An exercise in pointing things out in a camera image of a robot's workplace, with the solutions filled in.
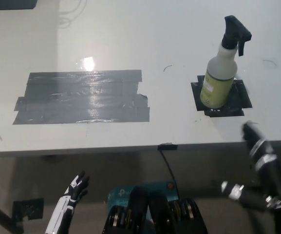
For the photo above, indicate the teal router box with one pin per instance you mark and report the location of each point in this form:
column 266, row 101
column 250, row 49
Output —
column 120, row 194

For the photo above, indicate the small black tape patch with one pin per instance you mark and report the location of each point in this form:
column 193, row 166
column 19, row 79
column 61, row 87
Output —
column 238, row 97

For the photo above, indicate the large grey tape patch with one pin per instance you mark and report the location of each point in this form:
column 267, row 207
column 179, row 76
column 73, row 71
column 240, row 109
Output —
column 81, row 97

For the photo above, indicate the right robot hand black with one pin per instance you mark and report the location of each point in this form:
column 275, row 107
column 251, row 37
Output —
column 250, row 133

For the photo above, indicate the black table leg bar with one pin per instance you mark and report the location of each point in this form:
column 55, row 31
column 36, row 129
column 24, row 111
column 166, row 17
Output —
column 1, row 214

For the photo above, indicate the black tape tab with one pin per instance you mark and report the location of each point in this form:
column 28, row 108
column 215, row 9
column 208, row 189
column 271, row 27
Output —
column 167, row 147

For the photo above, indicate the spray bottle with black trigger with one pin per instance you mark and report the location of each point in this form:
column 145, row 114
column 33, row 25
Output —
column 217, row 83

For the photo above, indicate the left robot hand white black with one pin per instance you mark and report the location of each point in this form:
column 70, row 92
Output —
column 76, row 188

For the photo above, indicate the black floor tape patch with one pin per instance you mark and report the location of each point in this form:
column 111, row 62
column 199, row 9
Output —
column 28, row 208

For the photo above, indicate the black robot torso blocks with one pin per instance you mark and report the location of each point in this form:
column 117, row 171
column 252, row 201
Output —
column 155, row 214

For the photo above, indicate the dark flat device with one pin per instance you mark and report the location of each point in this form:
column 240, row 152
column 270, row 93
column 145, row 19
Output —
column 8, row 3

